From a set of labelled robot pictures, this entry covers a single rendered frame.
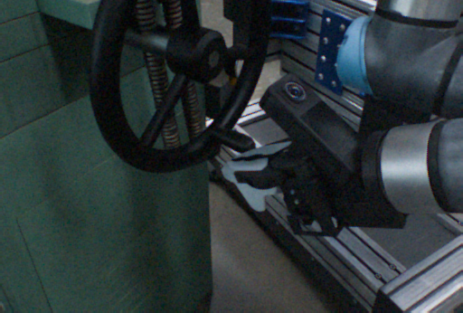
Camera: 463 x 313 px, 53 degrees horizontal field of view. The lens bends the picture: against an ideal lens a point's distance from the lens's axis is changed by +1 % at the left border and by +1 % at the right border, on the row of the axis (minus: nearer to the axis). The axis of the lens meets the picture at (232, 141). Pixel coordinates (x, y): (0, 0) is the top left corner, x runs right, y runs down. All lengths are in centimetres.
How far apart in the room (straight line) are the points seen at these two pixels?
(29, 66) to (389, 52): 41
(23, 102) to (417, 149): 45
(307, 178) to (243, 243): 95
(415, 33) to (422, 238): 80
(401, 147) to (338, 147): 6
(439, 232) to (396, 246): 12
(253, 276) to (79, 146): 75
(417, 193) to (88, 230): 54
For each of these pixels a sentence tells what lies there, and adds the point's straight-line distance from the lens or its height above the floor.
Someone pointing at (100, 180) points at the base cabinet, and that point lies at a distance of 75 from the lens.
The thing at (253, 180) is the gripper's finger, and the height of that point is 73.
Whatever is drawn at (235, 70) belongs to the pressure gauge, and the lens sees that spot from 81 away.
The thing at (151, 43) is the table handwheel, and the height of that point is 81.
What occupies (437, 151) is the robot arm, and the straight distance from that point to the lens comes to 38.
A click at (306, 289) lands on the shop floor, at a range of 129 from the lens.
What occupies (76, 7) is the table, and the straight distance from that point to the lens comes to 53.
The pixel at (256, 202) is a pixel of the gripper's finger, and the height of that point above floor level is 68.
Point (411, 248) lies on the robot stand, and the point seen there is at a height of 21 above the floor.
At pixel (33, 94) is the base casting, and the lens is 62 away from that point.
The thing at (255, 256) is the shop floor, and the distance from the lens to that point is 134.
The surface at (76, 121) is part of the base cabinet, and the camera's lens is 67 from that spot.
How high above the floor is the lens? 103
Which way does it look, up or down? 36 degrees down
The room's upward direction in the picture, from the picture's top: straight up
